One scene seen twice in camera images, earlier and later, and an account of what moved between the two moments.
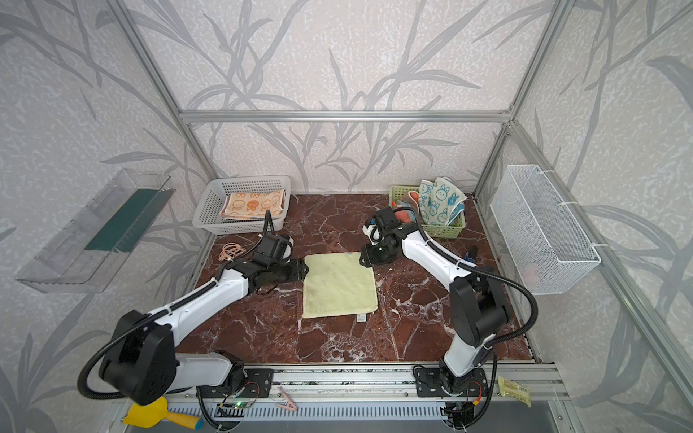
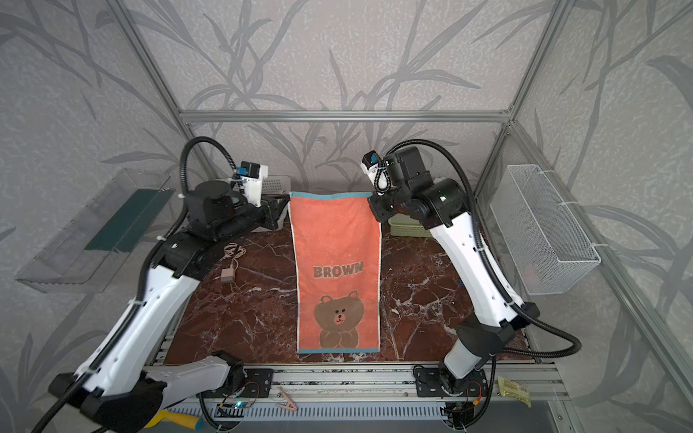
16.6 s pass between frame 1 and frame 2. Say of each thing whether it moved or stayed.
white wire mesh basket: stayed
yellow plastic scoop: stayed
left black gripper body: moved
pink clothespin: stayed
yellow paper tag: stayed
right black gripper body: moved
